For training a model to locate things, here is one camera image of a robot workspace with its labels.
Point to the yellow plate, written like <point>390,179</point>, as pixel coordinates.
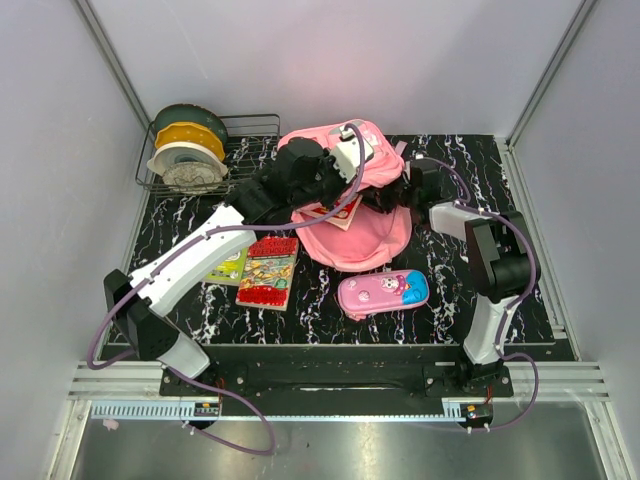
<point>192,133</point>

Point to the pink student backpack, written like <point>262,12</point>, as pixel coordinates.
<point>372,239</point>

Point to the dark green plate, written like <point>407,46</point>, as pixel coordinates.
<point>183,113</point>

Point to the white plate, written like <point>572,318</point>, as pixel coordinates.
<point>183,152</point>

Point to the green book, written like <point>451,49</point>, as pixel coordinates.
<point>230,271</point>

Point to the speckled grey plate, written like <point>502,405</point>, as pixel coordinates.
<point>192,178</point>

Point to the pink cat pencil case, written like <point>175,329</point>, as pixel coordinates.
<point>369,294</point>

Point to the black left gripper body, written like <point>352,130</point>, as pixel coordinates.
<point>329,184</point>

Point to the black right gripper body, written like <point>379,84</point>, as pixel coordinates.
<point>394,193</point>

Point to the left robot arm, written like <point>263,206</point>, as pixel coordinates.
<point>303,172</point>

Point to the red treehouse book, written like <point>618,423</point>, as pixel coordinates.
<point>266,279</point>

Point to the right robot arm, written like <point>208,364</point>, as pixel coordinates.
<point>503,264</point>

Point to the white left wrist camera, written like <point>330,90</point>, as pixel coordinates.
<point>349,154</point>

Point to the wire dish rack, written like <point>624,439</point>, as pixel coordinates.
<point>252,140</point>

